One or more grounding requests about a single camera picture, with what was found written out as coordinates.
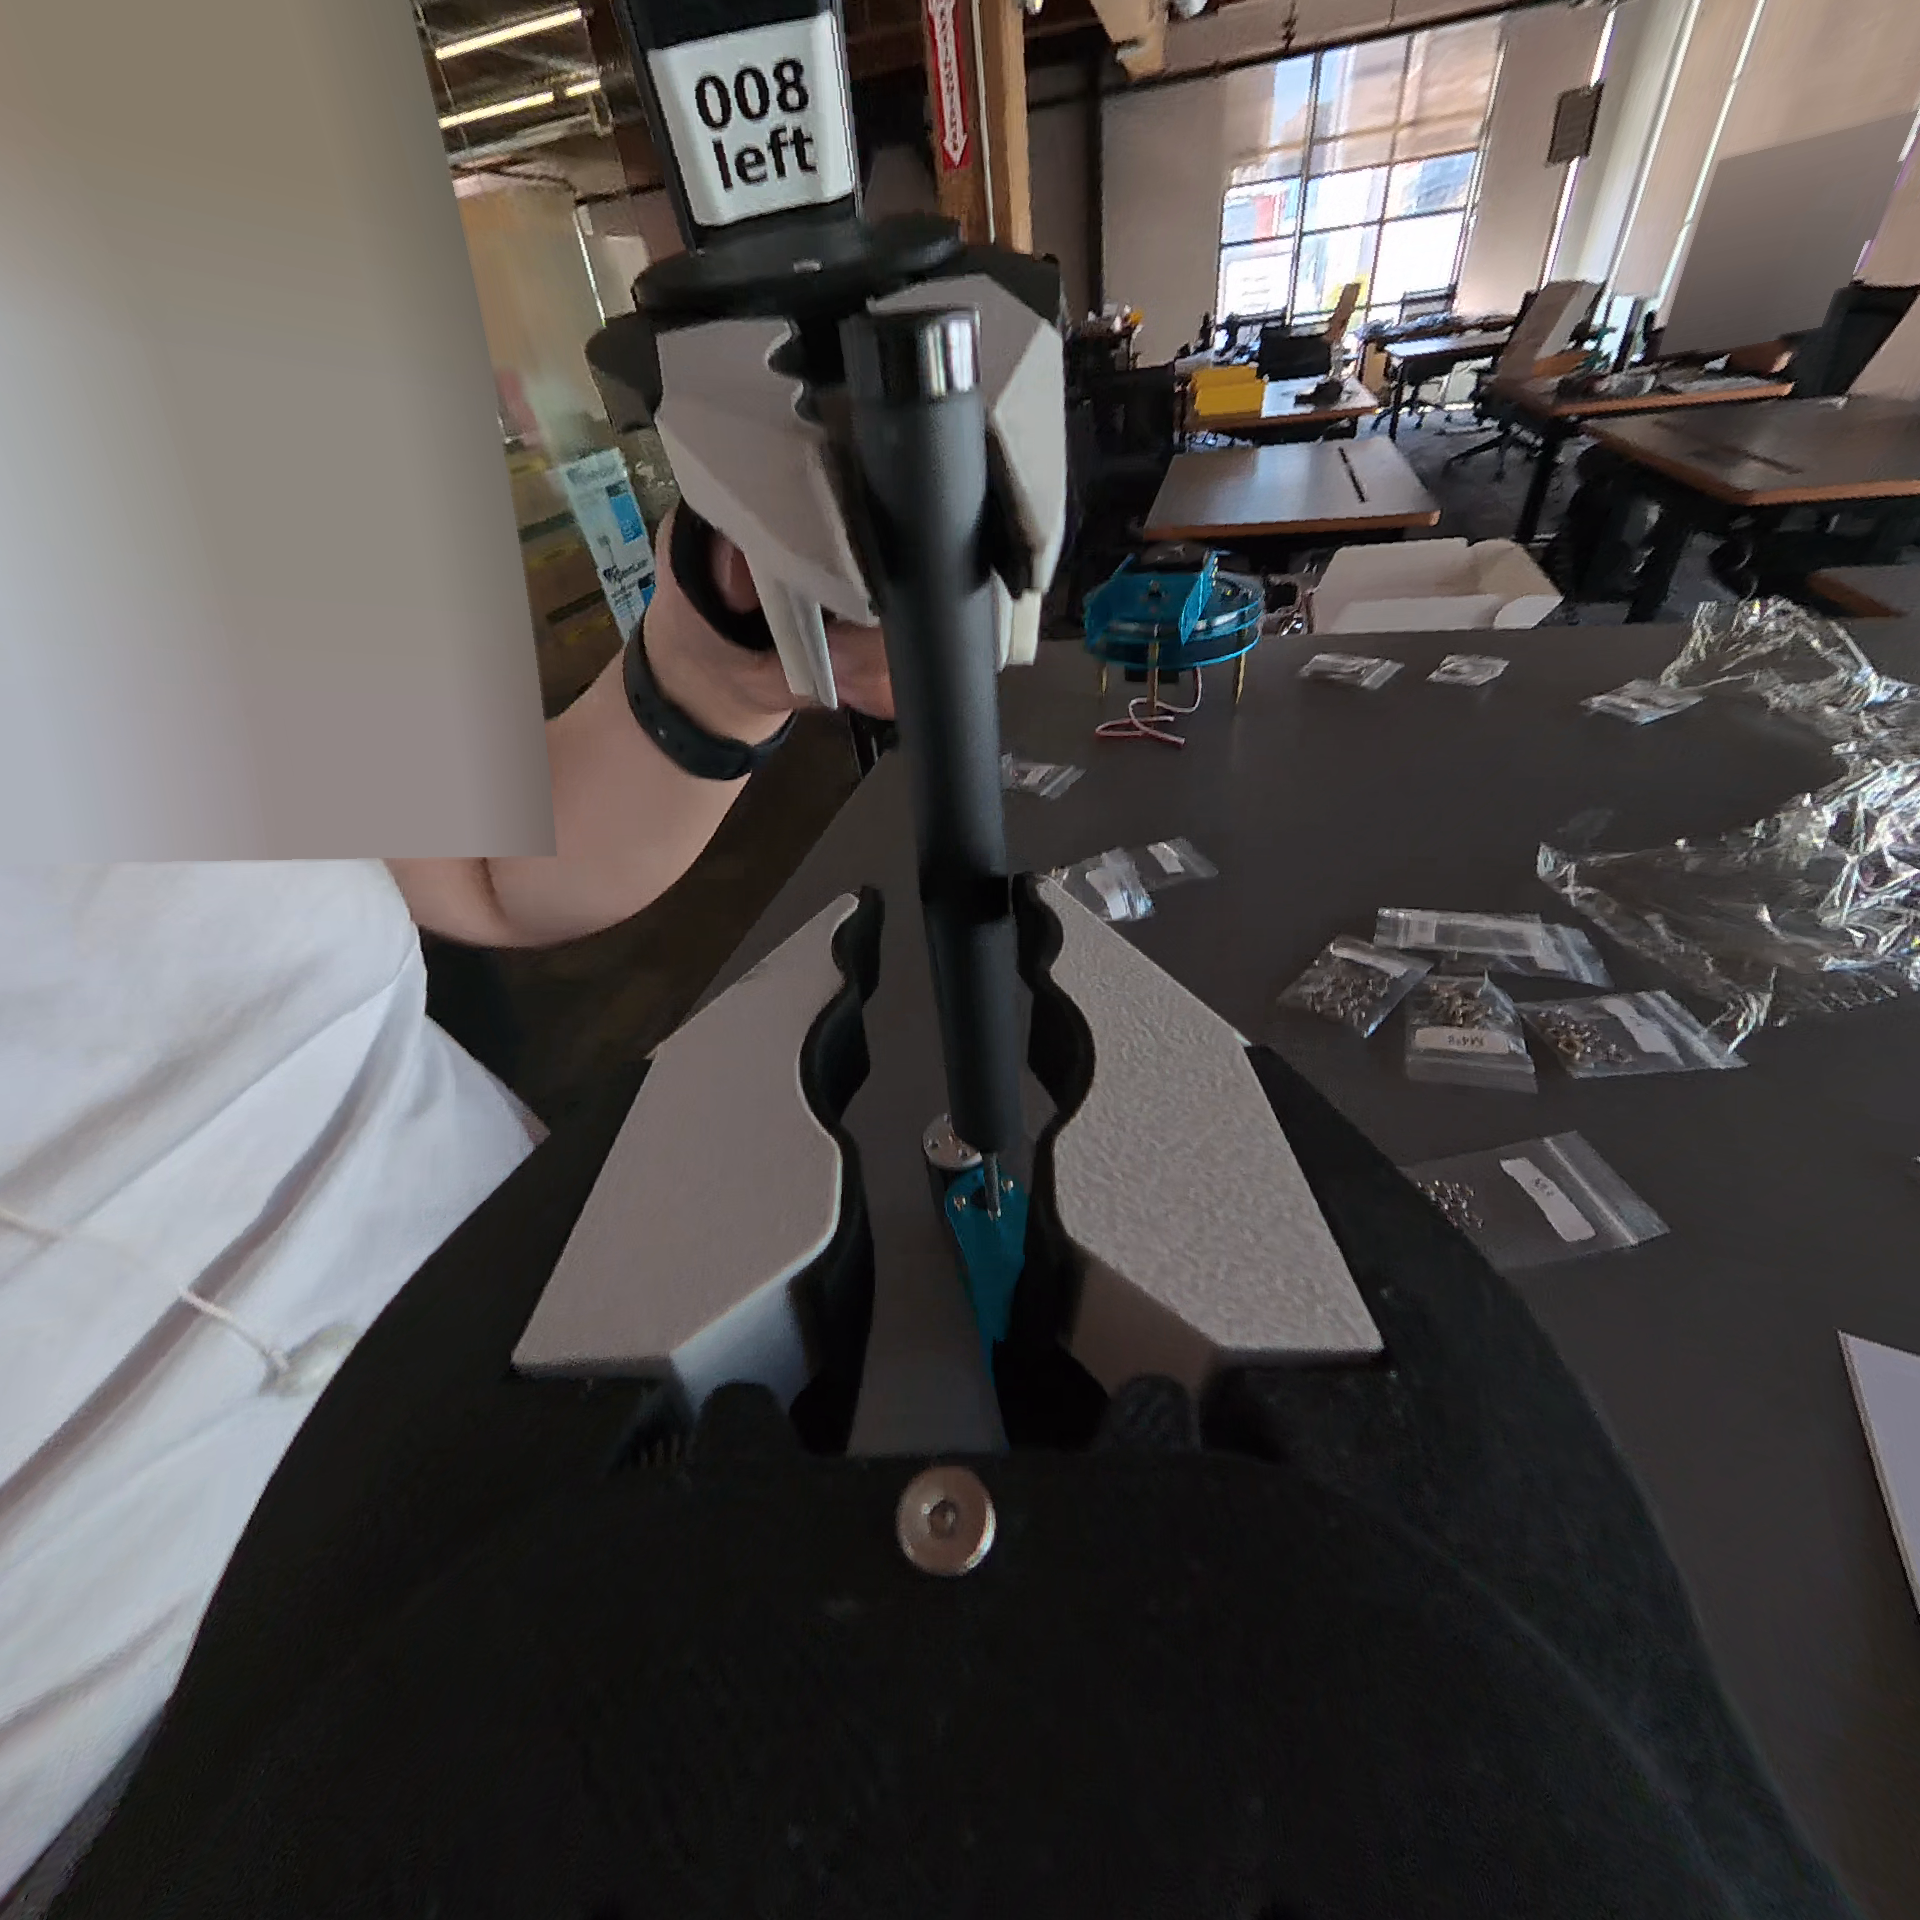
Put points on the assembly instruction booklet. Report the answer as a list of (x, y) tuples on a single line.
[(1888, 1469)]

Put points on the bright office window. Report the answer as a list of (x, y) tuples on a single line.
[(1348, 164)]

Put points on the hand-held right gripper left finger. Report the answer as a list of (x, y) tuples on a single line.
[(706, 1199)]

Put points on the person's left hand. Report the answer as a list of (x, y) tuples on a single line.
[(863, 670)]

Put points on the yellow storage bin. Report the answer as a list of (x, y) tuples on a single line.
[(1226, 396)]

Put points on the crumpled clear plastic wrap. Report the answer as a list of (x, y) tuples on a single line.
[(1802, 898)]

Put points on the wooden pillar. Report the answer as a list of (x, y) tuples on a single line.
[(1004, 135)]

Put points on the person's left forearm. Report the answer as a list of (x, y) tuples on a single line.
[(570, 855)]

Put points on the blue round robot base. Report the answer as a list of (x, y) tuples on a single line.
[(1173, 614)]

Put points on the small clear zip bag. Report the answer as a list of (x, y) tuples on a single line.
[(1469, 666), (1517, 941), (1348, 670), (1184, 861), (1644, 701), (1107, 886), (1041, 776)]

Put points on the white open cardboard box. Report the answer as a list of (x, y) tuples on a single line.
[(1424, 591)]

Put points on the dark grey desk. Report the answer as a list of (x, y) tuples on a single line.
[(1348, 780)]

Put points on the office table with slot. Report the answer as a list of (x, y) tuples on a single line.
[(1277, 485)]

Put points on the long wooden office table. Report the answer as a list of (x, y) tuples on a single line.
[(1754, 450)]

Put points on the black office chair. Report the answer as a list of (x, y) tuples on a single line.
[(1125, 429)]

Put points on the blue servo bracket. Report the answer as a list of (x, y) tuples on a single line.
[(985, 1245)]

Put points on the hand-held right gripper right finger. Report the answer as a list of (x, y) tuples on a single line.
[(1200, 1199)]

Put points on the black wristband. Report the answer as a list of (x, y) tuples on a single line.
[(697, 745)]

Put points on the black electric screwdriver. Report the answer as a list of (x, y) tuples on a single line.
[(939, 599)]

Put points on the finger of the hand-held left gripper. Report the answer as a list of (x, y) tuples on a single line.
[(1034, 450), (766, 450)]

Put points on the person in white shirt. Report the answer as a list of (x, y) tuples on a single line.
[(197, 1125)]

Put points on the zip bag of metal hardware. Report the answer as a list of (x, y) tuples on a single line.
[(1348, 990), (1634, 1032)]

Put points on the stack of cardboard boxes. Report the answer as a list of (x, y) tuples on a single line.
[(592, 599)]

